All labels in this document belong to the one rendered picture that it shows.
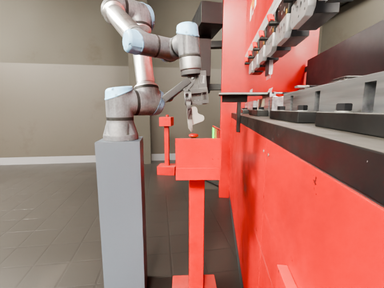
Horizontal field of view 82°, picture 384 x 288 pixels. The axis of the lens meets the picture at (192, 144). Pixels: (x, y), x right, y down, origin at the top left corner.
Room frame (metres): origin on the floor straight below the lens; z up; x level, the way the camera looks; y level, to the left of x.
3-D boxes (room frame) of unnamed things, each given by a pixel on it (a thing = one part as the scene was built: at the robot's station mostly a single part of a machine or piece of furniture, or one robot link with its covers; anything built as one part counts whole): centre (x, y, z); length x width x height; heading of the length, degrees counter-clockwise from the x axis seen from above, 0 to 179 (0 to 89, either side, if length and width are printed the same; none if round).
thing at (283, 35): (0.93, -0.39, 1.26); 0.15 x 0.09 x 0.17; 174
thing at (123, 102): (0.99, 0.31, 0.94); 0.13 x 0.12 x 0.14; 127
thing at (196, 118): (0.78, -0.01, 0.87); 0.06 x 0.03 x 0.09; 92
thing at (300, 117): (0.71, -0.31, 0.89); 0.30 x 0.05 x 0.03; 174
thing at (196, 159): (0.85, -0.02, 0.75); 0.20 x 0.16 x 0.18; 2
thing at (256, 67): (1.53, -0.46, 1.26); 0.15 x 0.09 x 0.17; 174
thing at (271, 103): (1.25, -0.43, 0.92); 0.39 x 0.06 x 0.10; 174
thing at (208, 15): (2.60, -0.16, 1.52); 0.51 x 0.25 x 0.85; 11
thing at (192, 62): (0.80, 0.01, 1.06); 0.08 x 0.08 x 0.05
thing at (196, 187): (0.85, -0.02, 0.39); 0.06 x 0.06 x 0.54; 2
